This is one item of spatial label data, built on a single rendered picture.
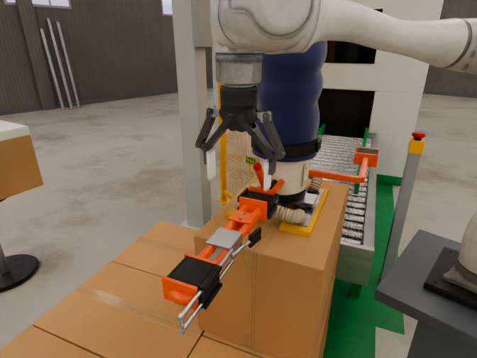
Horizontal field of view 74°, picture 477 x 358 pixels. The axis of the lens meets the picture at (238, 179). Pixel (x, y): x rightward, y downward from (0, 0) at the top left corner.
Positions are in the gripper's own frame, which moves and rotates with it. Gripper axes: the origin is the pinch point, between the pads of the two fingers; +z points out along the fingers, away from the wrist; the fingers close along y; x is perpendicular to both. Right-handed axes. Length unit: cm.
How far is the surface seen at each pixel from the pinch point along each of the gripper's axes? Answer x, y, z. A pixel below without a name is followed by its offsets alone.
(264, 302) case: -10.9, -3.9, 44.7
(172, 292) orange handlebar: 23.7, 2.6, 13.3
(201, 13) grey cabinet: -145, 90, -46
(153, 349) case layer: 2, 30, 67
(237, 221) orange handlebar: -2.9, 1.5, 12.9
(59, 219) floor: -105, 226, 122
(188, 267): 18.3, 2.4, 11.7
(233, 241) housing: 6.0, -1.4, 12.5
